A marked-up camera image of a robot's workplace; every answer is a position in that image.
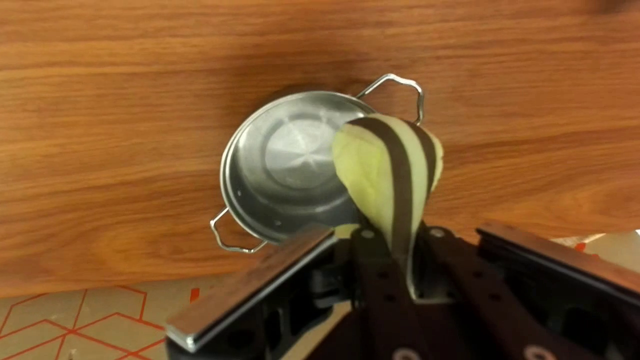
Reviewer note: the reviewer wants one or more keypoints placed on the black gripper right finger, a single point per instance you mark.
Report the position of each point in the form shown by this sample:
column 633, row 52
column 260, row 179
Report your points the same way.
column 481, row 293

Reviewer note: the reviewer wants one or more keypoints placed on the yellow striped squash toy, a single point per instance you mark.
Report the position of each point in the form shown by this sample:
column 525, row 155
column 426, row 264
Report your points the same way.
column 391, row 181

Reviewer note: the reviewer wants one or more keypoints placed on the brown cardboard box panel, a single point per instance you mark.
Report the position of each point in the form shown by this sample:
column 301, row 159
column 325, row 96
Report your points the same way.
column 86, row 322

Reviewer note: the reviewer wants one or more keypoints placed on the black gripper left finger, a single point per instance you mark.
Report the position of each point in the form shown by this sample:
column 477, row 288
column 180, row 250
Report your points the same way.
column 381, row 300

